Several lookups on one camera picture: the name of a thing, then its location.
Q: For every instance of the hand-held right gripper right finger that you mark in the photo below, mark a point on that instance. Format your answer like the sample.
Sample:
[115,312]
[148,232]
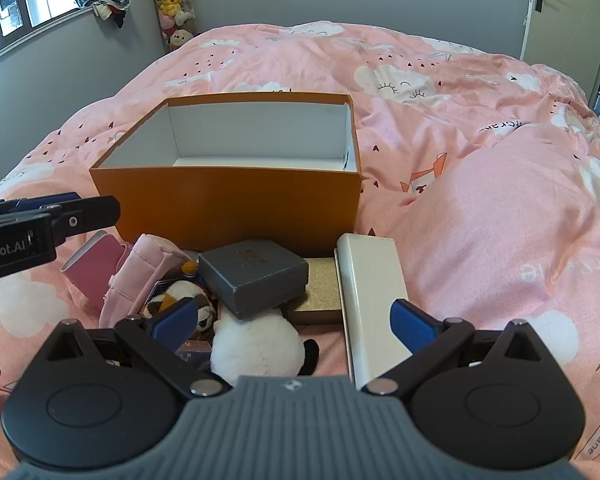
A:
[411,327]

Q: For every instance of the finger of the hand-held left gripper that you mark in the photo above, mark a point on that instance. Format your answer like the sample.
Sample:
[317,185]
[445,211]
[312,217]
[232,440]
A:
[50,200]
[92,212]

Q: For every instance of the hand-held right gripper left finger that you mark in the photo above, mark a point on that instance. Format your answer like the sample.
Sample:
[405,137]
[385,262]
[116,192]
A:
[172,319]

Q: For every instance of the brown and white plush dog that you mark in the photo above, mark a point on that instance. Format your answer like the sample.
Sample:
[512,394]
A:
[172,289]

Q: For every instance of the long white box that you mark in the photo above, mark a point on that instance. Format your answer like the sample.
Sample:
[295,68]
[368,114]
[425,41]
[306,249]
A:
[370,285]

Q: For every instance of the white plush toy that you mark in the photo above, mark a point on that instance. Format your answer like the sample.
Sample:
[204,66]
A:
[255,345]

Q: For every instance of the grey square box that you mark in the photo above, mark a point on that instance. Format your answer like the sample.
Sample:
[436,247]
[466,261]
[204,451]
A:
[250,270]

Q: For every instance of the orange cardboard box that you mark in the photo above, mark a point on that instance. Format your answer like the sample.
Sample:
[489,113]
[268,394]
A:
[230,205]

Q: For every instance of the pink wallet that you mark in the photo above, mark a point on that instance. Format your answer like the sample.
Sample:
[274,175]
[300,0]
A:
[92,265]

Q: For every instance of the pink fabric pouch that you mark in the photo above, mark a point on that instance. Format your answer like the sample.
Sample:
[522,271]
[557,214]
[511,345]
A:
[135,280]

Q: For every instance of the gold glitter box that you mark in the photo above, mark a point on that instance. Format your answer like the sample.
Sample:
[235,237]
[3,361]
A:
[320,290]

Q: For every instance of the pink printed blanket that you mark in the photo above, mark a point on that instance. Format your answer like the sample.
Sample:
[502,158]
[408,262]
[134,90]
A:
[480,210]

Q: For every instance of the hanging column of plush toys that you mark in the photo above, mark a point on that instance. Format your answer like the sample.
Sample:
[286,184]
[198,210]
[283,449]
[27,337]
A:
[172,5]

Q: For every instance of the white door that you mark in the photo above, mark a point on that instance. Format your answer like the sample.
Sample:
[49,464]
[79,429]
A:
[570,25]

